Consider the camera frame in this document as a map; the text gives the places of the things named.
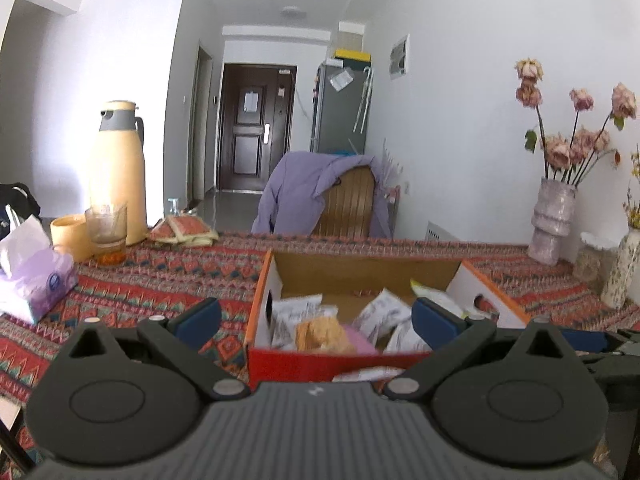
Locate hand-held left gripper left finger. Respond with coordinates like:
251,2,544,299
52,297,251,401

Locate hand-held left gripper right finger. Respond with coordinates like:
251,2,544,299
382,297,583,403

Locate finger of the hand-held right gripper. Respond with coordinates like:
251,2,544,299
575,329,640,358

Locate green snack packet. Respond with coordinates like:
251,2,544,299
410,279,468,318

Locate white grey snack packet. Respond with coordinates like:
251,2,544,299
385,320,431,353
352,289,412,343

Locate large purple snack packet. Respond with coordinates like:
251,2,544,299
342,324,378,356

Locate orange cardboard box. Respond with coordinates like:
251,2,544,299
246,249,532,391

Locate spotted white vase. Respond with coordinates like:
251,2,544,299
600,227,640,310

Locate glass jar with white lid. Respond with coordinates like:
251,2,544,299
572,232,621,283

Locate white radiator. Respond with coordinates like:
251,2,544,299
425,220,461,243

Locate folded patterned coasters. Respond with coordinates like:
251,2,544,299
149,215,219,247

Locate pink ribbed vase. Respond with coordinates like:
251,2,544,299
527,177,578,266

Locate glass cup with tea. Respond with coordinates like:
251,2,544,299
85,203,128,265

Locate yellow dried flowers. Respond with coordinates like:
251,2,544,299
622,145,640,231

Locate wooden chair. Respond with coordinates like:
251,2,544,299
312,166,376,238

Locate yellow mug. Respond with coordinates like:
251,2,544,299
50,214,96,262

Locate purple jacket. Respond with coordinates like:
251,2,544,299
251,151,393,238

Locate dried pampas grass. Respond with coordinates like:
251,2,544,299
380,137,403,188

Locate purple tissue pack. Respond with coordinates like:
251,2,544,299
0,215,79,325

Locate dark brown entrance door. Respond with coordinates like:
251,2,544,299
217,63,297,193

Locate yellow thermos jug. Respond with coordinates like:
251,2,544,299
89,101,149,246

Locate grey interior door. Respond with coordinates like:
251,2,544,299
189,46,215,206

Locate dried pink roses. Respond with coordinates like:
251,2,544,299
515,58,640,186

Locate black bag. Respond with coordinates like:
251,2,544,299
0,182,42,226

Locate grey fridge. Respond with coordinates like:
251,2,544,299
310,62,373,156

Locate white umbrella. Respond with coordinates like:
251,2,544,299
354,66,375,133

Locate paper sheet on fridge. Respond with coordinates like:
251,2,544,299
330,66,355,92

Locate yellow and dark box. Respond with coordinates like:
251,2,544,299
334,49,372,66

